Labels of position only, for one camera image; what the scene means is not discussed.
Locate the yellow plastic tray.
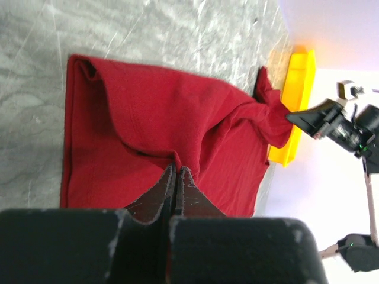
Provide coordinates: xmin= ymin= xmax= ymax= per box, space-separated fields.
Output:
xmin=268 ymin=50 xmax=316 ymax=167

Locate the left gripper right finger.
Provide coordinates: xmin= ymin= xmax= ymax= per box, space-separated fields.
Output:
xmin=169 ymin=167 xmax=327 ymax=283

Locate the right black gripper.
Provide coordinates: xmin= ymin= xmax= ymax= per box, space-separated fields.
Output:
xmin=286 ymin=99 xmax=375 ymax=154

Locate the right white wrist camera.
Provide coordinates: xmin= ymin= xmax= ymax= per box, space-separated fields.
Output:
xmin=337 ymin=80 xmax=365 ymax=103

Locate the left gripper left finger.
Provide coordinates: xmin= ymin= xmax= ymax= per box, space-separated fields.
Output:
xmin=1 ymin=164 xmax=176 ymax=283

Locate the red t shirt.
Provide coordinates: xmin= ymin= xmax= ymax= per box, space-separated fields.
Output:
xmin=60 ymin=54 xmax=293 ymax=217

